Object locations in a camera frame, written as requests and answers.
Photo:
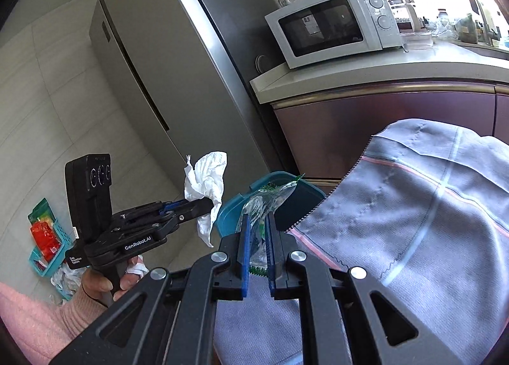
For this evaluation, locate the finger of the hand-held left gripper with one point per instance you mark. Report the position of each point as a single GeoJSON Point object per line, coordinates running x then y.
{"type": "Point", "coordinates": [167, 207]}
{"type": "Point", "coordinates": [191, 212]}

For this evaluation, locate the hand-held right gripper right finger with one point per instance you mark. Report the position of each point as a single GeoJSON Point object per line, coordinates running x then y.
{"type": "Point", "coordinates": [271, 265]}

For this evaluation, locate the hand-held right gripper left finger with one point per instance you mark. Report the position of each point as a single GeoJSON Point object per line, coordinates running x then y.
{"type": "Point", "coordinates": [243, 265]}

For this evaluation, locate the white tissue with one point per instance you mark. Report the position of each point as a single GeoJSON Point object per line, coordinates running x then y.
{"type": "Point", "coordinates": [206, 178]}

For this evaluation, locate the clear green-printed plastic wrapper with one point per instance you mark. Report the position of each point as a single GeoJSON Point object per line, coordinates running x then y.
{"type": "Point", "coordinates": [260, 206]}

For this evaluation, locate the teal trash bin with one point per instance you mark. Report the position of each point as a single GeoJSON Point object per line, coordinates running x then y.
{"type": "Point", "coordinates": [296, 198]}

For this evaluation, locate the person's left forearm pink sleeve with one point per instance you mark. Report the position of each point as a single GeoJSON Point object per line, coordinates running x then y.
{"type": "Point", "coordinates": [35, 325]}

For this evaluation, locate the person's left hand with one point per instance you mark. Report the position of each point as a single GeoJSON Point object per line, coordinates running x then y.
{"type": "Point", "coordinates": [93, 285]}

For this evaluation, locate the teal plastic basket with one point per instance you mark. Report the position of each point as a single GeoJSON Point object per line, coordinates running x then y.
{"type": "Point", "coordinates": [61, 237]}

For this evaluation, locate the green snack packet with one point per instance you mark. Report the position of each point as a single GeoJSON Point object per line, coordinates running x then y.
{"type": "Point", "coordinates": [39, 210]}

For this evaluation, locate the red snack packet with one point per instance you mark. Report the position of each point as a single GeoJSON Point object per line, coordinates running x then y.
{"type": "Point", "coordinates": [44, 239]}

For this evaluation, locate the white plastic bag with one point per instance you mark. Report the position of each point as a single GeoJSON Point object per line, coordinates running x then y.
{"type": "Point", "coordinates": [65, 279]}

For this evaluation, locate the grey checked tablecloth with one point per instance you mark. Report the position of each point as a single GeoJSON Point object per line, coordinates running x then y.
{"type": "Point", "coordinates": [397, 229]}

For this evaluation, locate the silver refrigerator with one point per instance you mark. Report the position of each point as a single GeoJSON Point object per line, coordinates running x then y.
{"type": "Point", "coordinates": [167, 50]}

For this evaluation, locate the purple kitchen counter cabinet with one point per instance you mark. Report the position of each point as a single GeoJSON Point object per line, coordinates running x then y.
{"type": "Point", "coordinates": [338, 110]}

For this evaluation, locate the white microwave oven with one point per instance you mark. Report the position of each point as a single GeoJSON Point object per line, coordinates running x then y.
{"type": "Point", "coordinates": [326, 25]}

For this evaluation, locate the clear plastic tray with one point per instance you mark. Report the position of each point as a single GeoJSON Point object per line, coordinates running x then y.
{"type": "Point", "coordinates": [417, 39]}

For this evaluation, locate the electric kettle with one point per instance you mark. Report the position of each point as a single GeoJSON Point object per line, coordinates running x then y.
{"type": "Point", "coordinates": [405, 11]}

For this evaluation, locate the green-filled plastic bag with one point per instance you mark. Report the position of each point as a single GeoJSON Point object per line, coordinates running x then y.
{"type": "Point", "coordinates": [467, 29]}

